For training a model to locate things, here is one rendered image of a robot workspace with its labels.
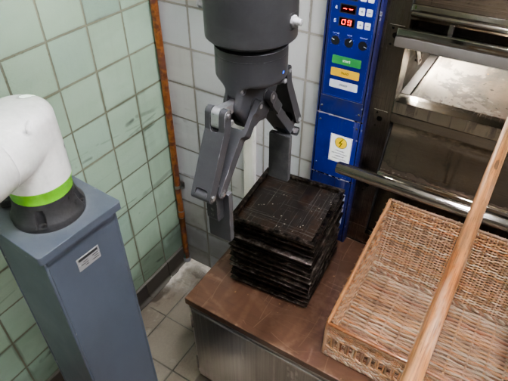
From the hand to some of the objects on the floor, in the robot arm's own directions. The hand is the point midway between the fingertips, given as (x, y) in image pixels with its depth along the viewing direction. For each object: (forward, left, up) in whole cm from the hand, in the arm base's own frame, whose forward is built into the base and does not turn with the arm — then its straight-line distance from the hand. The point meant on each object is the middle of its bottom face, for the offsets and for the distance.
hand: (252, 197), depth 60 cm
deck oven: (+66, +188, -148) cm, 248 cm away
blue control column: (-31, +181, -148) cm, 235 cm away
